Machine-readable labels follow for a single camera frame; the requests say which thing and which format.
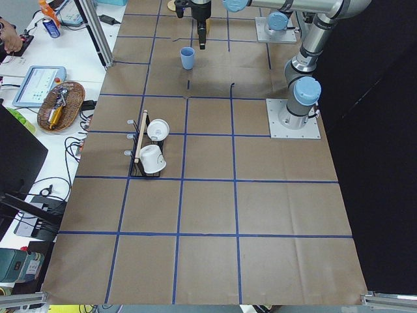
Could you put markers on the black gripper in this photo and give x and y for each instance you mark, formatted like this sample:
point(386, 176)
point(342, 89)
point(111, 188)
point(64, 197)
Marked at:
point(200, 12)

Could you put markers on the light blue cup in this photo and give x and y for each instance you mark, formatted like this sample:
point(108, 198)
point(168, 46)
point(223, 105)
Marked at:
point(187, 57)

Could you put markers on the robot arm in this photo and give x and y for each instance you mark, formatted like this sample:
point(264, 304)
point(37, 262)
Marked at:
point(304, 91)
point(275, 28)

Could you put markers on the person's hand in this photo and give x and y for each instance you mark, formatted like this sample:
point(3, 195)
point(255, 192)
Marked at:
point(10, 38)

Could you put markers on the black power adapter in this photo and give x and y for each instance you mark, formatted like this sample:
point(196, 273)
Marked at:
point(108, 19)

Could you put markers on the wooden rack rod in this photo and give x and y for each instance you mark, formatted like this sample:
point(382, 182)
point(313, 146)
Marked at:
point(141, 132)

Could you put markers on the white smiley mug right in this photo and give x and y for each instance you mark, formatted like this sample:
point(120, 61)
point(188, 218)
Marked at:
point(158, 130)

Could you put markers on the white smiley mug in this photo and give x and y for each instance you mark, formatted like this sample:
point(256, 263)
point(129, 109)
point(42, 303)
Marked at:
point(152, 159)
point(158, 130)

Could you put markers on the blue teach pendant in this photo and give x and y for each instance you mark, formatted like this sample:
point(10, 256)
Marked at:
point(69, 15)
point(36, 85)

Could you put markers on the white smiley mug left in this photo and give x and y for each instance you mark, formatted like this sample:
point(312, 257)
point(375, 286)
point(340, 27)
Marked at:
point(152, 159)

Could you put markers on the pepsi can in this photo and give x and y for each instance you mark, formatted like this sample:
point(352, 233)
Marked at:
point(51, 28)

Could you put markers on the orange bottle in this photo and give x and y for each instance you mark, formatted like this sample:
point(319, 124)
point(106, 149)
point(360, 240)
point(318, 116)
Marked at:
point(48, 11)

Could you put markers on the small wicker basket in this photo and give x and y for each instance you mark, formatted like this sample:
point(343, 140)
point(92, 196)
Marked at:
point(61, 106)

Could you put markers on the black monitor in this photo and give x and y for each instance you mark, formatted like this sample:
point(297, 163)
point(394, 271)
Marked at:
point(22, 157)

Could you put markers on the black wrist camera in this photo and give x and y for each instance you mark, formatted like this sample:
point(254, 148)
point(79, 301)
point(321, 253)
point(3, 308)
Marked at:
point(180, 6)

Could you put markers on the aluminium frame post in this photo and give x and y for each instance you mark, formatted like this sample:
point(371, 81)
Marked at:
point(93, 25)

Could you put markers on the black wire mug rack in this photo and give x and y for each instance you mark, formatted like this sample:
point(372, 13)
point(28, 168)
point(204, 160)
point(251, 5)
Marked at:
point(136, 170)

